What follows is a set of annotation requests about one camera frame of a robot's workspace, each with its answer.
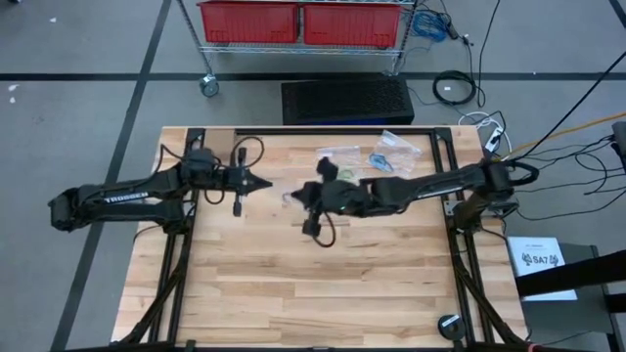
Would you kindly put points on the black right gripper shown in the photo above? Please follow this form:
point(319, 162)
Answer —
point(342, 198)

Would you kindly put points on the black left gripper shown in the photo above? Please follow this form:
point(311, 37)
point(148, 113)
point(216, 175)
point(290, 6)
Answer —
point(215, 176)

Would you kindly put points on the green rubber band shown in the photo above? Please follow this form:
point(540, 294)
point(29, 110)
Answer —
point(347, 173)

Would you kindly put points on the blue rubber band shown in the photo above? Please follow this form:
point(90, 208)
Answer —
point(381, 162)

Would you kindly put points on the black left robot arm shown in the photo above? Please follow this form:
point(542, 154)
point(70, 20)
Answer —
point(122, 200)

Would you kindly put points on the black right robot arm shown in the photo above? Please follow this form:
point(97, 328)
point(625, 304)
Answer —
point(430, 188)

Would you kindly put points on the small cardboard box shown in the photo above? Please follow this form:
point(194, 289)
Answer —
point(225, 139)

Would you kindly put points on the black perforated metal case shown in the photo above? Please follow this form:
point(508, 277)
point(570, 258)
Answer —
point(347, 100)

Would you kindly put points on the red plastic bin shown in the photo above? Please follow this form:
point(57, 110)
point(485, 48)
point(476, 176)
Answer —
point(352, 24)
point(244, 22)

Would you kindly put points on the white power strip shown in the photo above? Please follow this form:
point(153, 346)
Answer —
point(493, 139)

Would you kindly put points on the round dark disc with label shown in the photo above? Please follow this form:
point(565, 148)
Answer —
point(451, 328)

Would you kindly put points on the white SA7 printed sheet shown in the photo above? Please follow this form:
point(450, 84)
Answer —
point(538, 274)

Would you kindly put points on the red tape wrap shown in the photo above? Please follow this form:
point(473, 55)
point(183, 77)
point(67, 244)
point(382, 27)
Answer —
point(532, 348)

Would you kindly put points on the black beam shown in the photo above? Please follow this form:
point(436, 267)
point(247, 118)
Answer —
point(572, 274)

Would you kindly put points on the grey metal cart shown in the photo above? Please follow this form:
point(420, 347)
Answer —
point(587, 322)

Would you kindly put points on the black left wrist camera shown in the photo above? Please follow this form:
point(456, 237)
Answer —
point(237, 207)

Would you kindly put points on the black aluminium table frame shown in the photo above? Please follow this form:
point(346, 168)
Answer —
point(342, 131)

